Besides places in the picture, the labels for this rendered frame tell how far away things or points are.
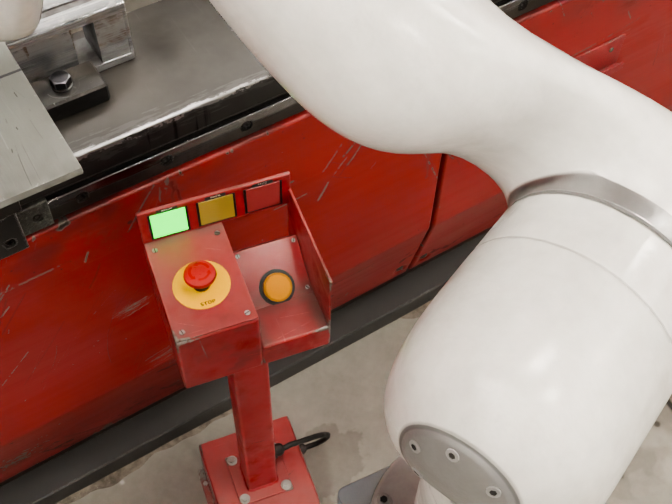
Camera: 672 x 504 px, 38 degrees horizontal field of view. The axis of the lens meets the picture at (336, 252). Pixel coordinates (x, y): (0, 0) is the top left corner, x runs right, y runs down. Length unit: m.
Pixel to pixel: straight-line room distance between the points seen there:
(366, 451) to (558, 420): 1.54
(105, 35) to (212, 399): 0.89
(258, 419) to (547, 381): 1.14
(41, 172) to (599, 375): 0.74
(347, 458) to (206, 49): 0.92
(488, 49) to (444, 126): 0.04
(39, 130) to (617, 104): 0.74
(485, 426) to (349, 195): 1.20
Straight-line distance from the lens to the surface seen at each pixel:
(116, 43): 1.31
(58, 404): 1.65
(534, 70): 0.46
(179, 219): 1.23
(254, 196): 1.24
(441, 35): 0.43
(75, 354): 1.56
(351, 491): 0.84
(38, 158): 1.07
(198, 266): 1.19
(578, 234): 0.46
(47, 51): 1.28
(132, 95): 1.29
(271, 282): 1.26
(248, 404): 1.48
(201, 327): 1.18
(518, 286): 0.44
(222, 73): 1.31
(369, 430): 1.97
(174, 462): 1.96
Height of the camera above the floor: 1.78
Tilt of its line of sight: 55 degrees down
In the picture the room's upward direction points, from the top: 2 degrees clockwise
